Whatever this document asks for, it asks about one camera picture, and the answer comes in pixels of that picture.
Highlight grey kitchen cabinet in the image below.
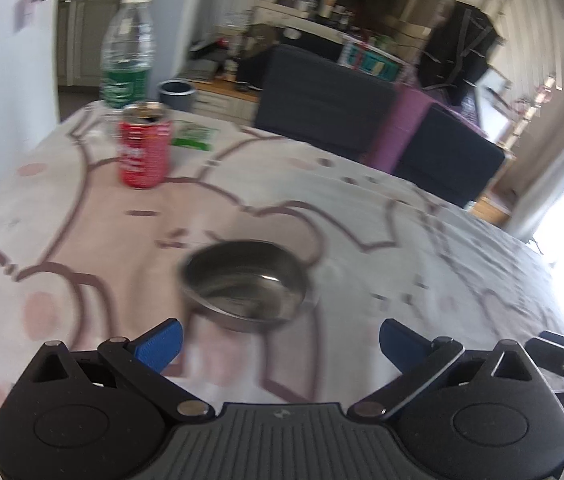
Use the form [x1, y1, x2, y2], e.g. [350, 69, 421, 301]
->
[56, 0, 129, 89]

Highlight beige curtain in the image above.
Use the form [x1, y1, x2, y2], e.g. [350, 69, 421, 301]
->
[504, 124, 564, 242]

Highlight round steel bowl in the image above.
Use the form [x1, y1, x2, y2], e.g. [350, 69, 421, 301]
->
[179, 239, 319, 334]

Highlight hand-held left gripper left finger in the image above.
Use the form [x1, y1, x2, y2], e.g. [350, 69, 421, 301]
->
[27, 318, 215, 423]

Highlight grey cup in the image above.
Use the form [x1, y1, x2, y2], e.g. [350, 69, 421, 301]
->
[156, 79, 198, 111]

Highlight purple mat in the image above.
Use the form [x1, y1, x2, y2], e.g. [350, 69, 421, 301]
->
[361, 84, 490, 176]

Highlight clear bottle green label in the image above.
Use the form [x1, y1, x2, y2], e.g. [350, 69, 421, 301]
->
[99, 0, 157, 112]

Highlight dark fabric chair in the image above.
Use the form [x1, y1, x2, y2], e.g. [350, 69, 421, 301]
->
[396, 104, 507, 209]
[254, 43, 398, 161]

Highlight red soda can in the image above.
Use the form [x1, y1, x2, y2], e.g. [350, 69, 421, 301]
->
[118, 102, 173, 190]

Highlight green packet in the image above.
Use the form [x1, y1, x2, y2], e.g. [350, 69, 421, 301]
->
[170, 120, 221, 152]

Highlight printed cartoon tablecloth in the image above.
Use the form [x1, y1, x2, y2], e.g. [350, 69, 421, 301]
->
[0, 100, 564, 443]

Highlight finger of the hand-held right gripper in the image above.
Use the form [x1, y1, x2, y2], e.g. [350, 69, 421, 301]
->
[526, 330, 564, 387]

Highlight black vest white trim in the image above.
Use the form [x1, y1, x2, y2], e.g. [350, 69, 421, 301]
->
[419, 2, 505, 106]

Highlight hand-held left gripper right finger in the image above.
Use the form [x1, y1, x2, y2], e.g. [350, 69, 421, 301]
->
[348, 318, 536, 422]

